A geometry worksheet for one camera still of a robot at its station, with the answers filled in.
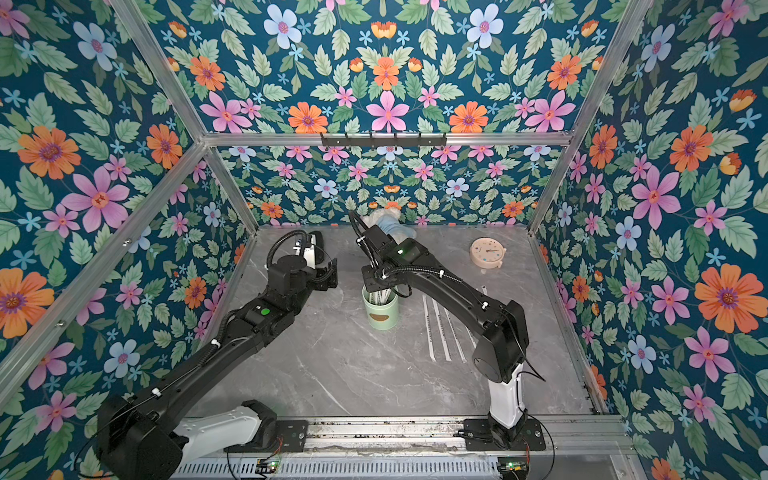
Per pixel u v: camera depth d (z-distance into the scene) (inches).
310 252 26.5
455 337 35.6
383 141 36.7
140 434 14.8
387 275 21.9
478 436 28.6
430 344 34.9
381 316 33.7
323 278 25.1
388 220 42.5
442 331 36.0
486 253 42.9
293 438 28.9
